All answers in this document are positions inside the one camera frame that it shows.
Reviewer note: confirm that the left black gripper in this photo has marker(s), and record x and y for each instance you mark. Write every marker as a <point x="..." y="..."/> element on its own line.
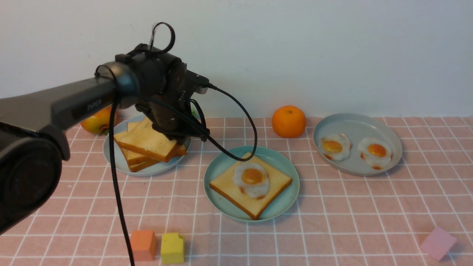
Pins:
<point x="174" y="118"/>

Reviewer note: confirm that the toast slice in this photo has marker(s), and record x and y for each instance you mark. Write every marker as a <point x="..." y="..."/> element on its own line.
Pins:
<point x="224" y="186"/>
<point x="142" y="166"/>
<point x="129" y="155"/>
<point x="144" y="140"/>

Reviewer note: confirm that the fried egg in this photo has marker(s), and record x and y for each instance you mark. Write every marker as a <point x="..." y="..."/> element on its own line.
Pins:
<point x="251" y="179"/>
<point x="375" y="153"/>
<point x="335" y="147"/>

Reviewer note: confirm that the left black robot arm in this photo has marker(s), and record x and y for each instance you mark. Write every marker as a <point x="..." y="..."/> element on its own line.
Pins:
<point x="33" y="126"/>

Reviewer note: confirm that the red yellow apple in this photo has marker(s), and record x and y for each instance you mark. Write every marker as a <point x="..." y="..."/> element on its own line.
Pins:
<point x="98" y="124"/>

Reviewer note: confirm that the teal center plate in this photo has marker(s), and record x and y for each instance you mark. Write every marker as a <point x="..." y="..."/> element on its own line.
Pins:
<point x="281" y="204"/>

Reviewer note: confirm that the orange mandarin fruit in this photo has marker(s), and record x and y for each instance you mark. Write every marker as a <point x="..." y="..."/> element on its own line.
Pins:
<point x="288" y="122"/>

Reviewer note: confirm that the orange foam cube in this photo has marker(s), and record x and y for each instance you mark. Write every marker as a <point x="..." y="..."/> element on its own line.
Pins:
<point x="144" y="245"/>

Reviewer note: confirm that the yellow foam cube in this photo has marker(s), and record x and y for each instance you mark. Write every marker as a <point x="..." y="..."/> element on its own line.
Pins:
<point x="172" y="248"/>

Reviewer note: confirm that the grey egg plate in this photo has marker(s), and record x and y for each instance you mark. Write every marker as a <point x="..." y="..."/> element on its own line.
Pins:
<point x="357" y="127"/>

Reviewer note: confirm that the pink foam cube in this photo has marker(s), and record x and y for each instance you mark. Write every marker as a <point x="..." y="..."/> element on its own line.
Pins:
<point x="438" y="243"/>

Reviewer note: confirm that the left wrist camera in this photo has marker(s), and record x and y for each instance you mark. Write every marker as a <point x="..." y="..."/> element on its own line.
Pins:
<point x="195" y="83"/>

